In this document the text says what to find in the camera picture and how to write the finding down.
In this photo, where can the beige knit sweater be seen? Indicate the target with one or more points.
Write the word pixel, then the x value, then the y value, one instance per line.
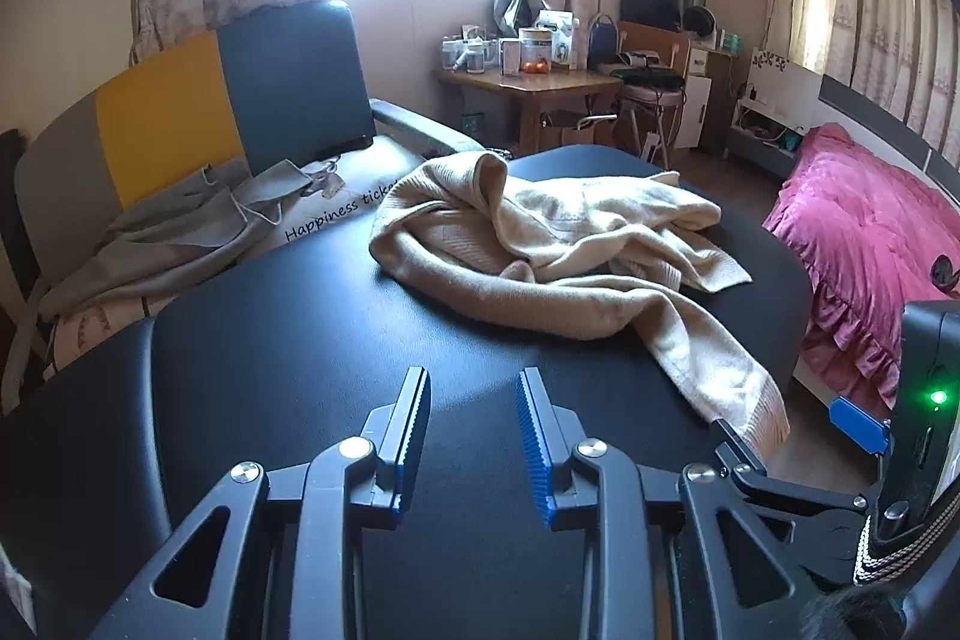
pixel 465 235

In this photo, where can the pair of oranges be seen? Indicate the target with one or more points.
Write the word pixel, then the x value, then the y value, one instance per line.
pixel 535 67

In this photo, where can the grey yellow blue sofa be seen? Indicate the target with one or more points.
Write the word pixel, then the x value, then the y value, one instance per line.
pixel 165 115

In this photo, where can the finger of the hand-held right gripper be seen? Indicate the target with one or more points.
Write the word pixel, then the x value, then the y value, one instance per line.
pixel 861 426
pixel 739 452

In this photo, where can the cardboard box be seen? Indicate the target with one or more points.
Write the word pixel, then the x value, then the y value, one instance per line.
pixel 570 134

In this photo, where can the white printed cushion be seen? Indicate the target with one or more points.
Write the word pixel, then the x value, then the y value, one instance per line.
pixel 330 212

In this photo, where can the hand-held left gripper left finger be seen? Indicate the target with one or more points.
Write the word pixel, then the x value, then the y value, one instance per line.
pixel 415 452

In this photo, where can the dark grey bed headboard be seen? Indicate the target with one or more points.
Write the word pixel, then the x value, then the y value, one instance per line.
pixel 885 119

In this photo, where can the white cabinet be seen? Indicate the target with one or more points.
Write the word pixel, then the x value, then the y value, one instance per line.
pixel 709 85

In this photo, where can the grey garment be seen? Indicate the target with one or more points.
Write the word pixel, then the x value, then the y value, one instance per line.
pixel 150 235

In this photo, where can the pink bed blanket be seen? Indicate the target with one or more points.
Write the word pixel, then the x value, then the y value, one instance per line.
pixel 870 220

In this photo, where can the wooden chair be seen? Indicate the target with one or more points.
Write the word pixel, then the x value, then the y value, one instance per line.
pixel 652 44

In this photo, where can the group of white bottles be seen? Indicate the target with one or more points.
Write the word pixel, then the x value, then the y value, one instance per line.
pixel 469 54

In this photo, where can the white picture box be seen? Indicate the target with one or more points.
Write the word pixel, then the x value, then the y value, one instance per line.
pixel 564 36

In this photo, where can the black round fan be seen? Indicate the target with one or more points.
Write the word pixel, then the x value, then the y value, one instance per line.
pixel 699 21

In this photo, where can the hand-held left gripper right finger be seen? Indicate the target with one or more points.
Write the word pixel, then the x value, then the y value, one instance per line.
pixel 536 452

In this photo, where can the white bedside stand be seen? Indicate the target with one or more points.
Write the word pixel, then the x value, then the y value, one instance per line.
pixel 772 85

